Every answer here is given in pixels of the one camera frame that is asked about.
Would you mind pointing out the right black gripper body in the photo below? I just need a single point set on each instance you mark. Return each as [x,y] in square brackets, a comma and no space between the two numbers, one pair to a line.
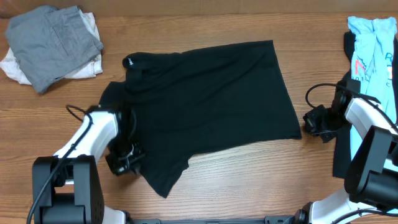
[315,121]

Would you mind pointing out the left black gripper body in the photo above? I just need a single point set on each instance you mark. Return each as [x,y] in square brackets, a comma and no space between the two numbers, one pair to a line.
[125,155]

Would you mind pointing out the black polo shirt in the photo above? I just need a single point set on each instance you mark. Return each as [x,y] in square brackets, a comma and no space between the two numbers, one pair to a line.
[202,101]

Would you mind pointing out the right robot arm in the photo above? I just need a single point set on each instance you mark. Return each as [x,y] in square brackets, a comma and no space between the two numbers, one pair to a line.
[370,185]

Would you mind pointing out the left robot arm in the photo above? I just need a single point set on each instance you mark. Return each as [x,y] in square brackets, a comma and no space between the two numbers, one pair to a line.
[66,186]

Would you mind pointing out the black garment under pile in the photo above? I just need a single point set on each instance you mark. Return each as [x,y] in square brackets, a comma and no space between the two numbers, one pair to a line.
[342,156]

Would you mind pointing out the light blue t-shirt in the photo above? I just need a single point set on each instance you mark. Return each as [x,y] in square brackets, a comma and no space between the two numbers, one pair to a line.
[371,65]

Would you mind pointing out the grey folded trousers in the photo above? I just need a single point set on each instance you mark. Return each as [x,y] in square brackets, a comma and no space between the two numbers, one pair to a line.
[49,43]

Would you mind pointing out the white folded garment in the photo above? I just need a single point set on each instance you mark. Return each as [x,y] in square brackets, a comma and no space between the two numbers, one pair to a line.
[10,65]

